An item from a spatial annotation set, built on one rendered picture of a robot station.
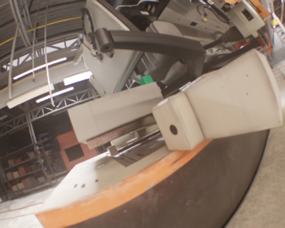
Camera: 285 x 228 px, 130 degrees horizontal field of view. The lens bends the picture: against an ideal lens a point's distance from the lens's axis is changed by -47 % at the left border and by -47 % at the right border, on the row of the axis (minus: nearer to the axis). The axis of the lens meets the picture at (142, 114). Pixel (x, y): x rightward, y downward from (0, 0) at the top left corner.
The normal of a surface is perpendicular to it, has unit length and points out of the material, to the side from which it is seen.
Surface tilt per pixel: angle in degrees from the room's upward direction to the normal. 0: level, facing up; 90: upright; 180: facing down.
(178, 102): 90
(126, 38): 90
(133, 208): 90
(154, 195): 90
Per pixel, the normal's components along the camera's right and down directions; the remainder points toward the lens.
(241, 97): -0.84, 0.33
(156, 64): -0.19, 0.78
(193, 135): 0.37, -0.24
